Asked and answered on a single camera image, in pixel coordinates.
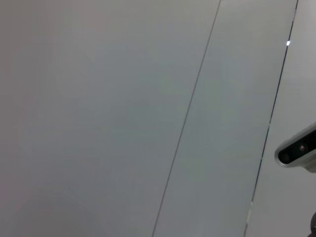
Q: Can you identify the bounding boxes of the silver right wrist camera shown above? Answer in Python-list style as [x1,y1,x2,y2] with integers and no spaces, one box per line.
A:
[274,120,316,174]

